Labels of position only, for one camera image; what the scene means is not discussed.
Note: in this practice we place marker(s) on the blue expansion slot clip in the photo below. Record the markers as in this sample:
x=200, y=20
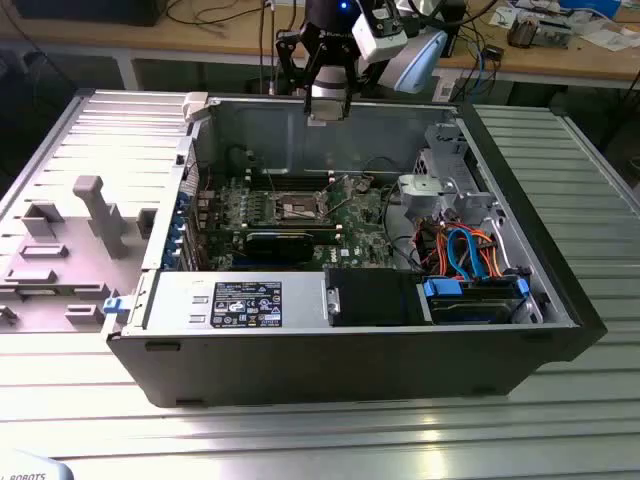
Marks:
x=183, y=200
x=170, y=252
x=175, y=229

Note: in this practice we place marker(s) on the blue box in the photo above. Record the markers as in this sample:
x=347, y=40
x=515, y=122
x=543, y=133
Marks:
x=590, y=6

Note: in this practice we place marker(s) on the white printed paper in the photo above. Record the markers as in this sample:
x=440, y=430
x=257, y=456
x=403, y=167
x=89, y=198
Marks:
x=505, y=15

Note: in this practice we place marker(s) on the grey parts rack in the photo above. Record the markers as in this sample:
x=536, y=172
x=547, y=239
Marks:
x=75, y=270

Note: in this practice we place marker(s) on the white paper sheets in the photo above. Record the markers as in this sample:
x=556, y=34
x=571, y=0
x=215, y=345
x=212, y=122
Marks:
x=607, y=40

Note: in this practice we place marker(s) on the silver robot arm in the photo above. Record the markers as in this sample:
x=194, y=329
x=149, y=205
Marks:
x=420, y=60

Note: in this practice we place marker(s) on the small black adapter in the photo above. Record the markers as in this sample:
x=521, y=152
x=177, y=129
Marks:
x=495, y=52

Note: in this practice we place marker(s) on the CPU heat sink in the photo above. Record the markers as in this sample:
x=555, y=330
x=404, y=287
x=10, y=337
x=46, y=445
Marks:
x=522, y=31

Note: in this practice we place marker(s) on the blue case latch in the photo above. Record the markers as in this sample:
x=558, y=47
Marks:
x=114, y=306

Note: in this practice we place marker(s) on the silver power supply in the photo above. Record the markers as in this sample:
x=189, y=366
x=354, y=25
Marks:
x=170, y=305

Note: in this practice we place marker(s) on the black PC case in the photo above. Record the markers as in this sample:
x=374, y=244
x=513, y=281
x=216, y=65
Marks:
x=300, y=365

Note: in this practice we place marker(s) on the wooden desk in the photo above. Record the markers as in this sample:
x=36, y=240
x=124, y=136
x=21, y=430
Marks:
x=150, y=37

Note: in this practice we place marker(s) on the black graphics card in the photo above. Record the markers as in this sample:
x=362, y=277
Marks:
x=280, y=247

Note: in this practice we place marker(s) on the black RAM slot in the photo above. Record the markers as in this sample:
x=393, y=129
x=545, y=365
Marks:
x=300, y=227
x=300, y=176
x=300, y=186

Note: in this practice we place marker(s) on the CPU socket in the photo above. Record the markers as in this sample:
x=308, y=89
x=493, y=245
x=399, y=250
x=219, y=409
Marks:
x=295, y=206

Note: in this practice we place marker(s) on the beige case latch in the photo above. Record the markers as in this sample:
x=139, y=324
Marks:
x=195, y=105

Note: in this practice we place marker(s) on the black upright box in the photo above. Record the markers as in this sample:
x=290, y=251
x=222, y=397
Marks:
x=456, y=20

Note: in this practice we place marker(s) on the silver disk bay cage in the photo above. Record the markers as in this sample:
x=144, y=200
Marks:
x=447, y=145

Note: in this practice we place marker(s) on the silver CPU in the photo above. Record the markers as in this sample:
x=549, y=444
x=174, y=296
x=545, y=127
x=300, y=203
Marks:
x=327, y=111

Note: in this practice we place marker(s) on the white paper label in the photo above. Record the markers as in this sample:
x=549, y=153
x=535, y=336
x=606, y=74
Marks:
x=444, y=89

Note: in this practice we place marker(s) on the grey metal box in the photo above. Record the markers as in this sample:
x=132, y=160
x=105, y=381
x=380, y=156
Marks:
x=555, y=34

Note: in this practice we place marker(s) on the hard disk in blue carrier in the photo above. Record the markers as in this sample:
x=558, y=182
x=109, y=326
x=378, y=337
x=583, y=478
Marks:
x=470, y=310

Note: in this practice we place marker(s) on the green motherboard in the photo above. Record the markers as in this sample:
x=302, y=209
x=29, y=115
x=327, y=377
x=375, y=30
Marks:
x=360, y=235

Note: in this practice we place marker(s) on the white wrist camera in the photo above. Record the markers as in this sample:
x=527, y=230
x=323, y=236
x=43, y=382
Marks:
x=380, y=42

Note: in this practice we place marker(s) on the silver metal bracket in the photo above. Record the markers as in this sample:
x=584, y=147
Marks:
x=425, y=187

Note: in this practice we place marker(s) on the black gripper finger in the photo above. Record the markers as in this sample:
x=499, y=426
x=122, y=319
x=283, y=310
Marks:
x=295, y=60
x=356, y=75

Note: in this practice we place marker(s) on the black computer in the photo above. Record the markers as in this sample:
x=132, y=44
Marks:
x=90, y=11

